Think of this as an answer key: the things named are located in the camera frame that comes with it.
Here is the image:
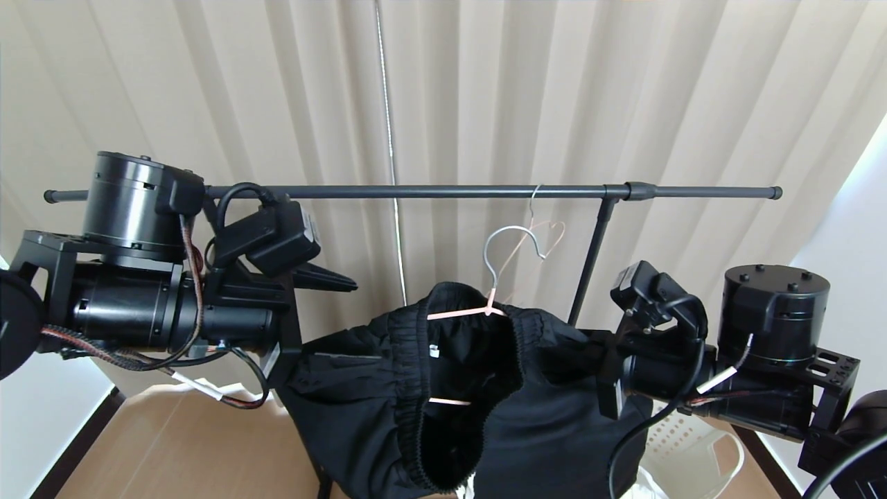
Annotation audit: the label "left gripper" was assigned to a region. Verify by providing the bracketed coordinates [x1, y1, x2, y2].
[173, 262, 359, 390]

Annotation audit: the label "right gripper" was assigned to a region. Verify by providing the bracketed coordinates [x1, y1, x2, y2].
[596, 333, 699, 421]

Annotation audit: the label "white garment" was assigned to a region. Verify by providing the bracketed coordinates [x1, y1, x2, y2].
[622, 466, 671, 499]

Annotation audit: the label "black shorts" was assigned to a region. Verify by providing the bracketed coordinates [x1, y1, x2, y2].
[276, 281, 656, 499]

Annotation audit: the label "pink clothes hanger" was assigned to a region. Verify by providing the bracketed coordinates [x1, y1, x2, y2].
[427, 225, 548, 407]
[495, 183, 566, 306]

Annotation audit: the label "white laundry basket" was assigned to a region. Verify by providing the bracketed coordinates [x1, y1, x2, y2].
[641, 405, 746, 499]

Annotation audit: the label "black clothes rack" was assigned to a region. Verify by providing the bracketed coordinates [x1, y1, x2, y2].
[43, 182, 784, 499]

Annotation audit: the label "beige curtain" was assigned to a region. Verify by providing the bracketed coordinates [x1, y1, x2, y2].
[0, 0, 887, 410]

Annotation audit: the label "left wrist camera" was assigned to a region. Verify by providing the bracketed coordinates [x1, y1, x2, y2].
[204, 182, 324, 309]

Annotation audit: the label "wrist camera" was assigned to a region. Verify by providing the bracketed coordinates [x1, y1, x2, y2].
[204, 182, 324, 309]
[610, 261, 710, 340]

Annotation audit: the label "black cable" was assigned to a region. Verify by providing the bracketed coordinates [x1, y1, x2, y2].
[608, 295, 709, 499]
[802, 433, 887, 499]

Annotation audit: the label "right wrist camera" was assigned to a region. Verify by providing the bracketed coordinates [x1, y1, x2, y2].
[610, 261, 710, 340]

